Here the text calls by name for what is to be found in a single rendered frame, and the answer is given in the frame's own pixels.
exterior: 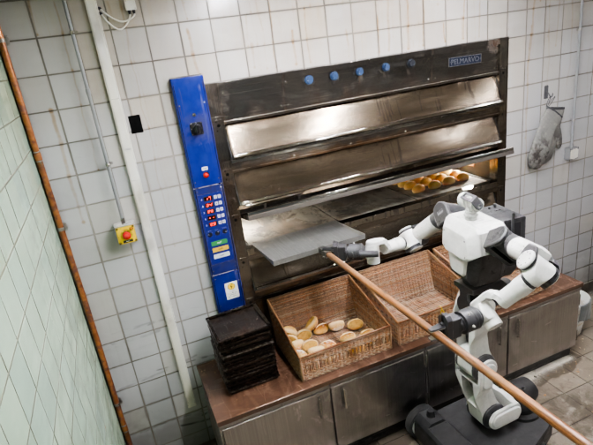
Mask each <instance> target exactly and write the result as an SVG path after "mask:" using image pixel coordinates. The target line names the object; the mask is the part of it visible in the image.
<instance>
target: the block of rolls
mask: <svg viewBox="0 0 593 445"><path fill-rule="evenodd" d="M447 176H448V177H447ZM455 179H456V180H457V181H464V180H468V179H469V174H468V173H466V172H460V171H459V170H447V171H443V172H440V173H436V174H432V175H429V176H425V177H419V178H415V179H414V180H412V181H411V180H408V181H404V182H401V183H398V184H394V185H398V187H400V188H402V187H404V189H405V190H412V192H413V193H420V192H423V191H424V190H425V186H427V185H428V188H429V189H430V190H434V189H438V188H440V187H441V182H442V184H443V185H452V184H454V183H455Z"/></svg>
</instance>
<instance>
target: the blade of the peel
mask: <svg viewBox="0 0 593 445"><path fill-rule="evenodd" d="M362 239H365V234H364V233H363V232H360V231H358V230H355V229H352V228H350V227H349V226H347V225H345V224H342V223H340V222H337V221H336V220H334V221H331V222H326V223H322V224H320V225H316V226H312V227H310V228H306V229H303V230H298V231H294V232H291V233H288V234H284V235H281V236H278V237H275V238H269V239H266V240H263V241H259V242H256V243H253V245H254V246H255V247H256V248H257V249H258V250H259V251H260V252H261V253H262V254H263V255H264V256H265V257H266V258H267V259H268V260H269V261H270V262H271V263H272V264H273V265H274V266H277V265H280V264H283V263H286V262H289V261H293V260H297V259H300V258H303V257H306V256H309V255H313V254H315V253H318V252H319V247H320V246H325V247H332V246H333V242H334V240H335V241H338V242H339V244H350V243H353V242H356V241H359V240H362Z"/></svg>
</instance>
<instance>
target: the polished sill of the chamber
mask: <svg viewBox="0 0 593 445"><path fill-rule="evenodd" d="M494 187H497V181H494V180H488V181H484V182H481V183H478V184H474V185H469V186H465V187H462V188H459V189H455V190H452V191H449V192H443V193H439V194H436V195H432V196H429V197H426V198H422V199H419V200H413V201H410V202H407V203H403V204H400V205H396V206H393V207H387V208H384V209H381V210H377V211H374V212H370V213H367V214H364V215H358V216H354V217H351V218H348V219H344V220H341V221H338V222H339V223H342V224H345V225H347V226H349V227H350V228H351V227H355V226H357V225H361V224H364V223H370V222H373V221H377V220H379V219H383V218H387V217H389V216H393V215H398V214H402V213H405V212H409V211H411V210H415V209H419V208H421V207H427V206H430V205H434V204H437V203H438V202H439V201H447V200H452V199H456V198H458V196H459V194H460V193H462V192H469V193H471V194H472V193H475V192H481V191H484V190H488V189H491V188H494ZM246 249H247V253H248V256H250V255H253V254H256V253H260V251H259V250H258V249H257V248H256V247H255V246H254V245H248V246H246Z"/></svg>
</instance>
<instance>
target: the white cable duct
mask: <svg viewBox="0 0 593 445"><path fill-rule="evenodd" d="M84 2H85V6H86V11H87V15H88V18H89V22H90V26H91V29H92V33H93V37H94V43H95V46H96V49H97V53H98V57H99V60H100V64H101V70H102V74H103V78H104V81H105V84H106V88H107V91H108V95H109V101H110V105H111V108H112V112H113V116H114V119H115V122H116V128H117V132H118V136H119V139H120V143H121V147H122V150H123V154H124V159H125V163H126V167H127V170H128V174H129V178H130V181H131V188H132V191H133V194H134V198H135V201H136V205H137V209H138V212H139V219H140V222H141V226H142V229H143V232H144V236H145V240H146V246H147V250H148V253H149V257H150V261H151V264H152V267H153V271H154V277H155V281H156V284H157V288H158V291H159V295H160V299H161V304H162V308H163V312H164V315H165V319H166V322H167V326H168V330H169V336H170V339H171V342H172V346H173V350H174V353H175V357H176V363H177V367H178V371H179V374H180V377H181V381H182V384H183V388H184V394H185V398H186V402H187V405H188V408H191V407H193V406H196V402H195V398H194V395H193V391H192V387H191V381H190V377H189V374H188V369H187V365H186V362H185V358H184V353H183V348H182V344H181V341H180V337H179V334H178V330H177V326H176V320H175V316H174V313H173V309H172V305H171V302H170V298H169V292H168V288H167V284H166V281H165V277H164V274H163V270H162V266H161V260H160V255H159V252H158V248H157V244H156V241H155V237H154V231H153V227H152V224H151V220H150V216H149V213H148V209H147V205H146V199H145V195H144V192H143V188H142V184H141V181H140V177H139V171H138V167H137V163H136V160H135V156H134V153H133V149H132V145H131V138H130V134H129V131H128V127H127V123H126V120H125V116H124V110H123V106H122V103H121V99H120V95H119V92H118V88H117V84H116V78H115V74H114V71H113V67H112V63H111V60H110V56H109V50H108V46H107V43H106V39H105V35H104V32H103V27H102V23H101V17H100V13H99V10H98V6H97V3H96V0H84Z"/></svg>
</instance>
